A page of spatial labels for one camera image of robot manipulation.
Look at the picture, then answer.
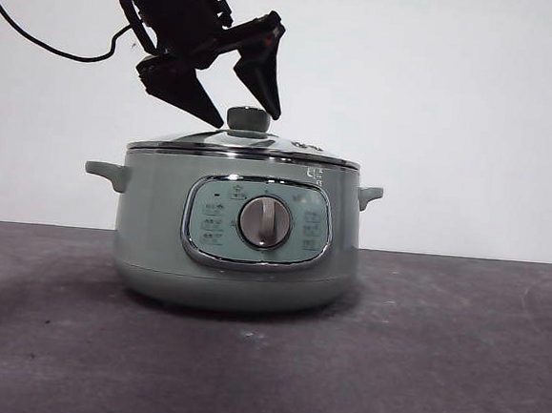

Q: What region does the glass lid with green knob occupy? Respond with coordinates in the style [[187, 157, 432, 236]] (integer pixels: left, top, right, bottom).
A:
[[127, 97, 365, 169]]

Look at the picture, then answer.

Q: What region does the green electric cooking pot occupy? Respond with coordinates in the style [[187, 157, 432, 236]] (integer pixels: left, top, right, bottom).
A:
[[74, 141, 386, 325]]

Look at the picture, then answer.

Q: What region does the black cable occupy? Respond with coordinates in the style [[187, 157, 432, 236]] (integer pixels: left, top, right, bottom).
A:
[[0, 0, 140, 67]]

